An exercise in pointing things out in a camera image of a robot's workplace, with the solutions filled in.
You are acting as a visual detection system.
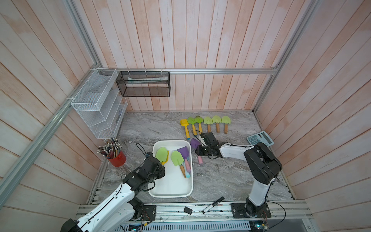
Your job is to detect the large green shovel blade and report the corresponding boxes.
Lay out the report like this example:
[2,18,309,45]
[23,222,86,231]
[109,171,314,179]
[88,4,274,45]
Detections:
[155,147,167,163]

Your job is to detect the white plastic storage box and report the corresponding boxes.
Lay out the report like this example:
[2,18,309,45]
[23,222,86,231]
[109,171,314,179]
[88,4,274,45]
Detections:
[148,140,193,198]

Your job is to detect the green shovel wooden handle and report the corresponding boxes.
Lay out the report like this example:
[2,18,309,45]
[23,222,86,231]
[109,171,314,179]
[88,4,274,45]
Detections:
[221,116,231,134]
[203,117,213,132]
[212,115,221,133]

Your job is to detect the green shovel orange handle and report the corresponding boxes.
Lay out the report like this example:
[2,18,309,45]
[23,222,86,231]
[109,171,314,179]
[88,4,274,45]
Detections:
[195,116,203,133]

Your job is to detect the green shovel yellow handle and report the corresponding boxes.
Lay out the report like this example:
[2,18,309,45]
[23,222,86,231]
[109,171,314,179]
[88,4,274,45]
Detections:
[187,117,197,136]

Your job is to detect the yellow square shovel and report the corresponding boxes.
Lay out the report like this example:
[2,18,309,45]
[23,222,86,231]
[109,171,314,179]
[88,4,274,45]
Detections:
[180,119,190,140]

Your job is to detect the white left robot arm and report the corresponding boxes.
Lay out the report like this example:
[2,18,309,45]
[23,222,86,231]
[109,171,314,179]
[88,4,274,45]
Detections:
[61,157,165,232]

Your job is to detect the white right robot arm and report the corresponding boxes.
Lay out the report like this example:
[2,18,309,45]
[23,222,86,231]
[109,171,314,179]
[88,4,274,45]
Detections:
[196,132,282,218]

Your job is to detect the red pencil cup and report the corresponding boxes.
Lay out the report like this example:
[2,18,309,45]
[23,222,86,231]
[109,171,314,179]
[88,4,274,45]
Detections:
[109,151,127,167]

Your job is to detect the light blue calculator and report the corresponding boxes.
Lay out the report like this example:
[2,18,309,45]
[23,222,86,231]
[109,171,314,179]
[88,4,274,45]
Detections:
[246,131,274,147]

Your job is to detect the black marker pen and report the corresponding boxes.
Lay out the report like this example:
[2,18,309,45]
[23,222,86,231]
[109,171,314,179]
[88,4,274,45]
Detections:
[202,196,225,214]

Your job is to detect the small black square block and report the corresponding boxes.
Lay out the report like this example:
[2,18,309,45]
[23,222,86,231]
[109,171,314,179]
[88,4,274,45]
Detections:
[184,207,193,215]

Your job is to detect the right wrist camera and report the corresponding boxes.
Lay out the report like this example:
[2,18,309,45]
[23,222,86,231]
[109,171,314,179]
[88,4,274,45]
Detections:
[197,135,206,147]

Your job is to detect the green trowel wooden handle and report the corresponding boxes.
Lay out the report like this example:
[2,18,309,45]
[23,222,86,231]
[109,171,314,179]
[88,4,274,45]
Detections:
[171,150,186,178]

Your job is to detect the purple shovel pink handle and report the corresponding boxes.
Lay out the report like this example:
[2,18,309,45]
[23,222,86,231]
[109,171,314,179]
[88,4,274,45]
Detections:
[177,147,191,173]

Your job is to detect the white wire mesh shelf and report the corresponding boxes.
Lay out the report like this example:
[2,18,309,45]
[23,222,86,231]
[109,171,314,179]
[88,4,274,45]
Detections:
[71,69,128,139]

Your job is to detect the black wire mesh basket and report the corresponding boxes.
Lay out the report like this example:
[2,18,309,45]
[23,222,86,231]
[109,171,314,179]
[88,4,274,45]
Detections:
[116,71,171,97]

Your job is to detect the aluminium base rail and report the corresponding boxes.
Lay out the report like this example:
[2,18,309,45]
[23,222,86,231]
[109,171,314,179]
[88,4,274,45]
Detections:
[75,200,314,232]

